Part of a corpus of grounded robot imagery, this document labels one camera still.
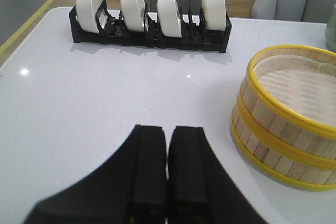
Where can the white bowl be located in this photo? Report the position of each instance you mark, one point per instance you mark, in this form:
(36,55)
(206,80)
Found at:
(86,14)
(169,18)
(133,14)

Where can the bamboo steamer tier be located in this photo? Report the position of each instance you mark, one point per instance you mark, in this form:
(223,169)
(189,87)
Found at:
(296,83)
(283,151)

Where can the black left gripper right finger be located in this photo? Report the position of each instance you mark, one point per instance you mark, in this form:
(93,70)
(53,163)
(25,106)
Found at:
(200,190)

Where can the white bowl far left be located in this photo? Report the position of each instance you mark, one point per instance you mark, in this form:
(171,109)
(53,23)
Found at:
(86,14)

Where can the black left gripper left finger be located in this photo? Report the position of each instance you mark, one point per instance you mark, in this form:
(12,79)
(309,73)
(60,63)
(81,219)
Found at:
(130,187)

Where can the white bowl right end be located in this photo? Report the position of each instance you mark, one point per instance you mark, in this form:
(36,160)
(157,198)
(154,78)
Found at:
(215,14)

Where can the black bowl rack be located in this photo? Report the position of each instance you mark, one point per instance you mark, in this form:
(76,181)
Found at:
(195,36)

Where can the grey electric cooking pot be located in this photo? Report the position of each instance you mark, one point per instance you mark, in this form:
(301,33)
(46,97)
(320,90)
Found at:
(330,32)

